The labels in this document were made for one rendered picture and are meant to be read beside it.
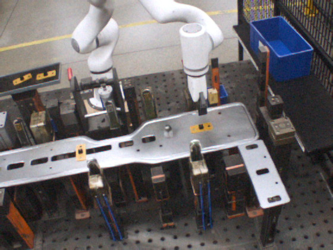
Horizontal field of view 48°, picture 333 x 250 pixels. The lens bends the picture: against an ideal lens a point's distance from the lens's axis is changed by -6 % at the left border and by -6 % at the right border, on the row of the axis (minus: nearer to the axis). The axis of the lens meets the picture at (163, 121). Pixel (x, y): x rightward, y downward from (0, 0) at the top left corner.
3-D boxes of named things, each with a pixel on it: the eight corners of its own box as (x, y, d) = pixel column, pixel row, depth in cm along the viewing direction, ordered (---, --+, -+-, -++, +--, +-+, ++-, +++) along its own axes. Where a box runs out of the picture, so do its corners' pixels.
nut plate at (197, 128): (191, 133, 149) (191, 131, 148) (189, 127, 152) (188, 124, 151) (213, 129, 149) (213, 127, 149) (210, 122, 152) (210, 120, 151)
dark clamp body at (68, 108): (80, 180, 179) (54, 119, 153) (79, 158, 189) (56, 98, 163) (102, 175, 179) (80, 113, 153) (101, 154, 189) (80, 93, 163)
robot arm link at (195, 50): (197, 51, 135) (178, 63, 131) (194, 17, 126) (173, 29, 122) (215, 60, 130) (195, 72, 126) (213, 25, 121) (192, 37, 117)
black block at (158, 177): (160, 232, 154) (149, 188, 134) (156, 211, 162) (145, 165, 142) (179, 228, 154) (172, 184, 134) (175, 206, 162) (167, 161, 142)
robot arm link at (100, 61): (84, 68, 191) (74, 25, 175) (114, 51, 199) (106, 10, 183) (97, 77, 184) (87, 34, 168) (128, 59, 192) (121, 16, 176)
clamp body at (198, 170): (194, 234, 152) (188, 180, 128) (188, 209, 160) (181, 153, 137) (216, 228, 152) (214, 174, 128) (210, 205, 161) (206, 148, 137)
